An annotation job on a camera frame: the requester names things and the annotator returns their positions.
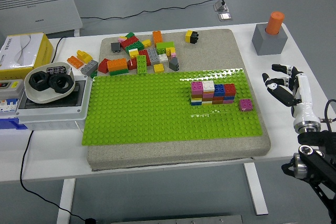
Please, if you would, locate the grey block holder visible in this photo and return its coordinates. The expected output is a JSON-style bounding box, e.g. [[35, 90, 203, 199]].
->
[[251, 23, 289, 56]]

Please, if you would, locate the metal floor socket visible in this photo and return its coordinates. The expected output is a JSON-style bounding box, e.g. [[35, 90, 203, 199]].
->
[[213, 0, 232, 13]]

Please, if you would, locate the orange cylinder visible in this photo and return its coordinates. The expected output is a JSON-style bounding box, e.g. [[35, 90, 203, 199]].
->
[[265, 11, 285, 35]]

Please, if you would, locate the long lime green brick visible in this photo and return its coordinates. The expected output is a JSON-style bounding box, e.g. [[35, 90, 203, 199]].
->
[[136, 55, 148, 74]]

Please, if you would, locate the flat green toy brick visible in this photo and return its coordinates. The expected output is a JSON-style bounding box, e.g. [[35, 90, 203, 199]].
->
[[109, 68, 130, 76]]

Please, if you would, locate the yellow sloped toy brick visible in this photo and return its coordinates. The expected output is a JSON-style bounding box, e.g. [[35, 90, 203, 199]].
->
[[76, 50, 93, 64]]

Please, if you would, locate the white plastic bowl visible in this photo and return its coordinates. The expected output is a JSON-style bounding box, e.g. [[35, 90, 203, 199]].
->
[[24, 61, 76, 104]]

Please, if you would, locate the green studded baseplate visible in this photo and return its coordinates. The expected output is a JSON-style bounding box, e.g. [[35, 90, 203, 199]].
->
[[81, 68, 264, 146]]

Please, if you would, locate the grey switch box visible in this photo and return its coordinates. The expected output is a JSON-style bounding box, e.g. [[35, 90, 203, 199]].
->
[[0, 79, 26, 100]]

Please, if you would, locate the white panel heater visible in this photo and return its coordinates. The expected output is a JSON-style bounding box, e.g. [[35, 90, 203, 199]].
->
[[0, 0, 83, 37]]

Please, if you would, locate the red sloped toy brick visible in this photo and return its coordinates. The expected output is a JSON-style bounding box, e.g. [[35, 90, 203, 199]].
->
[[98, 58, 110, 74]]

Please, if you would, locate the yellow and white tissue box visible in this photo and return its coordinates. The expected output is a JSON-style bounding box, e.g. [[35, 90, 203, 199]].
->
[[0, 32, 55, 80]]

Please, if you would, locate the metal floor plate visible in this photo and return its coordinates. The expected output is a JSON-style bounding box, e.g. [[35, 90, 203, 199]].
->
[[217, 13, 234, 22]]

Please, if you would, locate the magenta toy brick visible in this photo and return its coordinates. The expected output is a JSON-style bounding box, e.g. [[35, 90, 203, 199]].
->
[[238, 99, 254, 112], [191, 81, 204, 95]]

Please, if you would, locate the lime green toy brick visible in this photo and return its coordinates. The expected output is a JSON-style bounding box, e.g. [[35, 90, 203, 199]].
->
[[156, 41, 176, 54]]

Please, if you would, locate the large red toy brick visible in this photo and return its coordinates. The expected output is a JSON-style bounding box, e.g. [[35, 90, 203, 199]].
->
[[120, 36, 140, 49]]

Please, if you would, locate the grey electrical junction box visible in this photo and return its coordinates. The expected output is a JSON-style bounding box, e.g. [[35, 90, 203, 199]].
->
[[15, 74, 93, 132]]

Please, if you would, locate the dark grey sloped brick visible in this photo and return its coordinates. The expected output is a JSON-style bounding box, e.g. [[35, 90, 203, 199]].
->
[[169, 57, 181, 71]]

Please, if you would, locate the large black hex nut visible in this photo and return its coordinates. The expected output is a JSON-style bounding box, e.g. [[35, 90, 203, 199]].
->
[[49, 73, 73, 94], [28, 71, 51, 92]]

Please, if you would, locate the large orange toy brick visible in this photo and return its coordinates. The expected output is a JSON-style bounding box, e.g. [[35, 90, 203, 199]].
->
[[107, 58, 129, 72]]

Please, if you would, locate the black terminal block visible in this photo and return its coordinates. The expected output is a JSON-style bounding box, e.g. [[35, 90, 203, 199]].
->
[[46, 65, 66, 75]]

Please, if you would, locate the dark green toy brick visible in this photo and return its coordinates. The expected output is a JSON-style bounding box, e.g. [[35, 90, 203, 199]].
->
[[124, 41, 144, 54]]

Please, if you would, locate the black floor cable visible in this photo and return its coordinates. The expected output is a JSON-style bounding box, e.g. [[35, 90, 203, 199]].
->
[[80, 0, 226, 22]]

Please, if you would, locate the white circuit breaker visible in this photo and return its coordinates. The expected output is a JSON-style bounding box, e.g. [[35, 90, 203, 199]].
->
[[0, 98, 20, 116]]

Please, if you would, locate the grey-brown foam mat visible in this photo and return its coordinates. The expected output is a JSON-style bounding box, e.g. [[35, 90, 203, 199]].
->
[[86, 28, 271, 172]]

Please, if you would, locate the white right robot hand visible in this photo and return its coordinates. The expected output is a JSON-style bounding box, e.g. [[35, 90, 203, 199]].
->
[[261, 63, 321, 127]]

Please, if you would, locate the white table leg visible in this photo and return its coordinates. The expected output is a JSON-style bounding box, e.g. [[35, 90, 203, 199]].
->
[[243, 162, 269, 216], [56, 178, 77, 224]]

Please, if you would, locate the black cable with plug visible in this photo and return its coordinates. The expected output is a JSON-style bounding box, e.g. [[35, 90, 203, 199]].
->
[[19, 130, 97, 224]]

